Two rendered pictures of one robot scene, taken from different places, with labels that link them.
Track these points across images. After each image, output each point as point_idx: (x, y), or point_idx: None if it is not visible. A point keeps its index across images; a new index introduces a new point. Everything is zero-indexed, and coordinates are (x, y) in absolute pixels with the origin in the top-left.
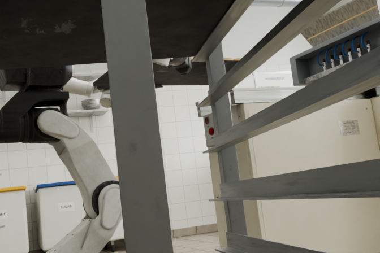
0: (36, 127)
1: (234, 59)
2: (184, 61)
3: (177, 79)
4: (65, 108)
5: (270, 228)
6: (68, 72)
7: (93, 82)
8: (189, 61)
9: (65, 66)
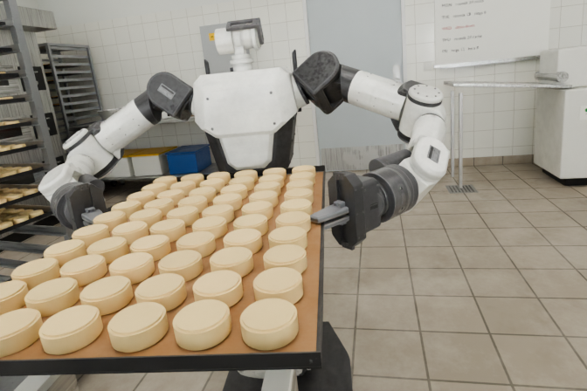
0: None
1: (7, 282)
2: (72, 229)
3: None
4: None
5: None
6: (221, 169)
7: (321, 166)
8: (75, 229)
9: (216, 162)
